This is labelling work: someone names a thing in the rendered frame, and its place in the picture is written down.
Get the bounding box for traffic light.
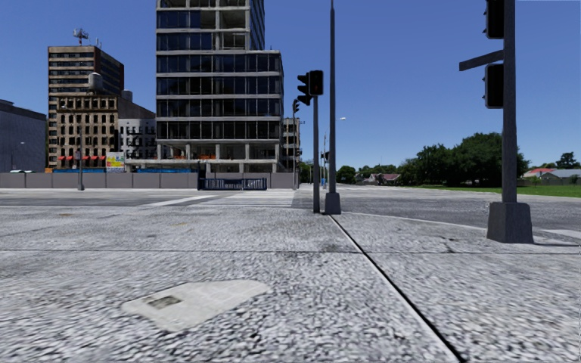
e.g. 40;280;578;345
291;98;301;191
458;0;535;244
297;70;325;214

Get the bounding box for pale concrete building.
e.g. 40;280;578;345
282;117;303;173

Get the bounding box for grey street lamp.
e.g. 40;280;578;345
61;105;85;191
321;116;347;190

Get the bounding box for trees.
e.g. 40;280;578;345
396;132;530;188
335;164;399;185

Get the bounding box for grey pole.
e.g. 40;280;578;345
324;0;342;216

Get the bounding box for dark roof house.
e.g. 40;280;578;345
362;172;402;186

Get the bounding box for glass tower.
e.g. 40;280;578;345
126;0;285;174

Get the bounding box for flat newspaper sheet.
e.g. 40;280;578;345
120;278;272;333

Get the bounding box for white building with fire stairs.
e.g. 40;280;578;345
117;117;157;160

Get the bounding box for colourful poster board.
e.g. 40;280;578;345
105;151;126;173

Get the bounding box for brown brick building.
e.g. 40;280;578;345
55;72;157;170

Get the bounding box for tan concrete building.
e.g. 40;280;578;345
47;28;125;169

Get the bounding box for red roof house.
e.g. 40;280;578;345
521;167;581;181

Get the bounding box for dark building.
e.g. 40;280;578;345
0;99;48;173

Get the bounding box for tree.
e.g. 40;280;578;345
555;151;581;170

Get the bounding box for grey hoarding wall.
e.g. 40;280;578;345
0;172;296;190

